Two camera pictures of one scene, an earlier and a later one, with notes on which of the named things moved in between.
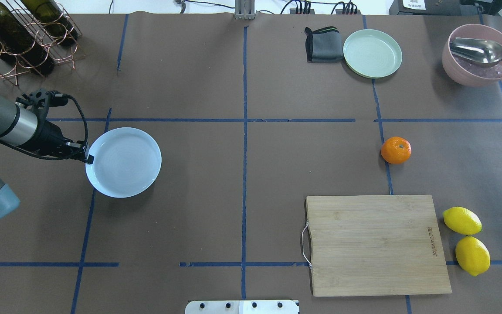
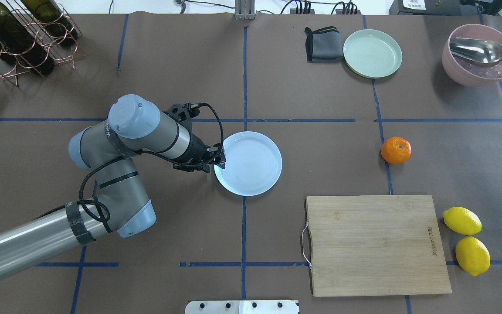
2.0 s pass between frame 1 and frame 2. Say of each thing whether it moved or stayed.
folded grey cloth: stayed
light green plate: stayed
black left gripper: moved
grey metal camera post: stayed
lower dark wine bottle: stayed
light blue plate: moved
